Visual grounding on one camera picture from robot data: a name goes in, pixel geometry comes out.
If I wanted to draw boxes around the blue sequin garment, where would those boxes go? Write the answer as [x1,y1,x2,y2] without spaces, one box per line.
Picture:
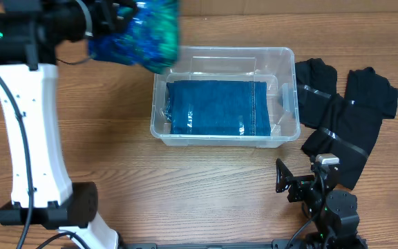
[88,0,179,74]

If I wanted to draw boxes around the large black garment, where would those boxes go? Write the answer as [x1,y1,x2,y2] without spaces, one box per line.
[301,67,398,190]

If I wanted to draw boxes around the blue denim jeans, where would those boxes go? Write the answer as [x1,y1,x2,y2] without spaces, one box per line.
[165,80,272,136]

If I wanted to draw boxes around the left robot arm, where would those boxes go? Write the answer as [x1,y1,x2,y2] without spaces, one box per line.
[0,1,138,248]

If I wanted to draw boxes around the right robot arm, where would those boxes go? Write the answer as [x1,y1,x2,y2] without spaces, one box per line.
[273,154,368,249]

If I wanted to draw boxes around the small folded black garment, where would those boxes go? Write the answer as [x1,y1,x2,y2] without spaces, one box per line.
[295,58,337,129]

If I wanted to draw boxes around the clear plastic storage bin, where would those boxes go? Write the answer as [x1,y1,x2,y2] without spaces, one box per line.
[150,46,301,148]

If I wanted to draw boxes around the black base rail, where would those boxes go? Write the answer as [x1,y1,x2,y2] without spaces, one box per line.
[120,239,288,249]

